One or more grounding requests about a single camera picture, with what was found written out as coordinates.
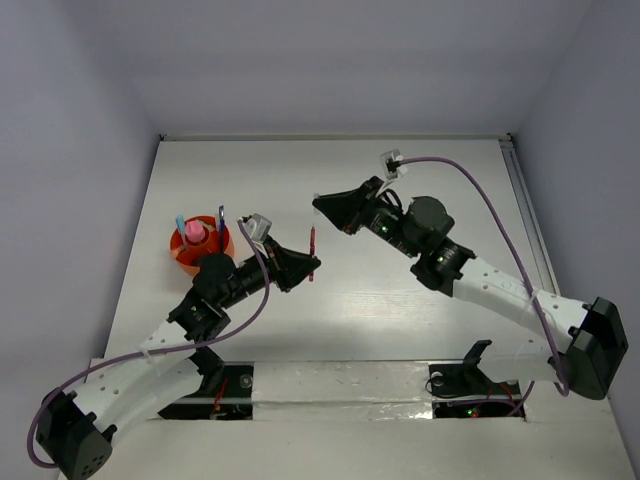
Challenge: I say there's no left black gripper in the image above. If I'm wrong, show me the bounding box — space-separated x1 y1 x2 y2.
218 235 319 309

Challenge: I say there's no orange pen holder cup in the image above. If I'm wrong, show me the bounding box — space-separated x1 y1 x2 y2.
169 215 235 276

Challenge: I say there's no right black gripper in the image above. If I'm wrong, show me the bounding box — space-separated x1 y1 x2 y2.
314 175 420 259

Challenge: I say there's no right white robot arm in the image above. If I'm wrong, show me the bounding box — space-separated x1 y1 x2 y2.
312 176 628 400

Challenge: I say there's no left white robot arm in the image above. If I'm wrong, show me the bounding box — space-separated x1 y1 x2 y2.
27 238 321 479

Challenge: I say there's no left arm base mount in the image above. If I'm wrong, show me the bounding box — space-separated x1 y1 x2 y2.
157 362 254 421

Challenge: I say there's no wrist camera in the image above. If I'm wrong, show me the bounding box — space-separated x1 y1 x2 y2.
237 213 272 245
380 149 408 187

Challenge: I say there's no red gel pen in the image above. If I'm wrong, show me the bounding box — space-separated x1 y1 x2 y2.
308 224 317 283

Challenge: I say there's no blue ballpoint pen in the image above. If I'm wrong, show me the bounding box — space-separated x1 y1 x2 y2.
217 205 226 253

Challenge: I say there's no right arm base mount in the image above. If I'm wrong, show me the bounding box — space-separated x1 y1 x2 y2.
425 340 526 419

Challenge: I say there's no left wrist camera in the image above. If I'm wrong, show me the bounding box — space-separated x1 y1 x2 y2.
237 213 272 245

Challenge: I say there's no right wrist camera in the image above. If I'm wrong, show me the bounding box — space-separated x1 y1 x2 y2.
380 149 408 187

